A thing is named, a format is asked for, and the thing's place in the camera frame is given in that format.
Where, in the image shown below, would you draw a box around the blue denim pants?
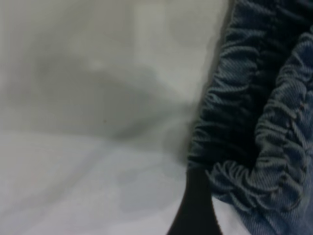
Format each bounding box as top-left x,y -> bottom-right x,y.
187,0 -> 313,235

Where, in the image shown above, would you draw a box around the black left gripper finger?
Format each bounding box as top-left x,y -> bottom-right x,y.
168,168 -> 223,235

